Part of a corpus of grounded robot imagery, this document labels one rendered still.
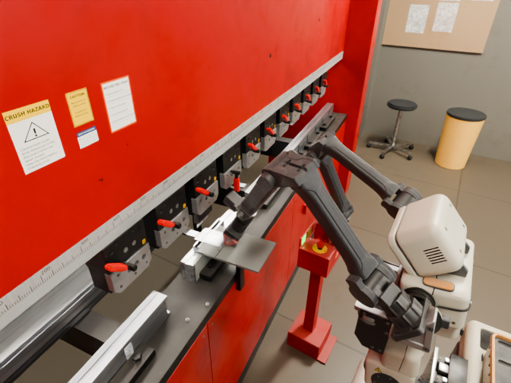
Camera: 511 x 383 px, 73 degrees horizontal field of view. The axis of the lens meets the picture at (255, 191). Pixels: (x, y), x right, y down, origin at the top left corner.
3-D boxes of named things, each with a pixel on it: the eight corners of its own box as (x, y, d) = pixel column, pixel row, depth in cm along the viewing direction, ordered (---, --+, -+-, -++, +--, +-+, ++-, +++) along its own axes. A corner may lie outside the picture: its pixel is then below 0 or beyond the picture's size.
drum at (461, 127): (468, 160, 429) (487, 111, 395) (466, 174, 399) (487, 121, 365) (433, 153, 446) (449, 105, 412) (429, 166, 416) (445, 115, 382)
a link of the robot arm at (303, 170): (283, 169, 73) (312, 142, 77) (254, 173, 85) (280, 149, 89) (380, 312, 86) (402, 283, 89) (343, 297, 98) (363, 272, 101)
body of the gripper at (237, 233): (223, 232, 130) (230, 220, 126) (236, 217, 138) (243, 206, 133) (236, 242, 130) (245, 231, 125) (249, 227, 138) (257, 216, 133)
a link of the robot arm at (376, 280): (393, 311, 84) (405, 295, 86) (365, 280, 84) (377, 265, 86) (372, 309, 93) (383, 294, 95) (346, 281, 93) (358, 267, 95)
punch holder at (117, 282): (116, 297, 93) (103, 251, 84) (93, 287, 96) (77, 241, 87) (152, 262, 104) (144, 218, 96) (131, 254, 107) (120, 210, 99)
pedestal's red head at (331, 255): (325, 278, 169) (331, 250, 160) (296, 265, 176) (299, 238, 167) (341, 254, 184) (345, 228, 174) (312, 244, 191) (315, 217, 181)
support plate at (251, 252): (258, 273, 126) (258, 271, 126) (196, 252, 135) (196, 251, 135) (276, 244, 140) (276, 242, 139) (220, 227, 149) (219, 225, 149)
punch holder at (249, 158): (246, 170, 155) (246, 135, 146) (230, 166, 158) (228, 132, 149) (260, 156, 166) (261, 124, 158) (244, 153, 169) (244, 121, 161)
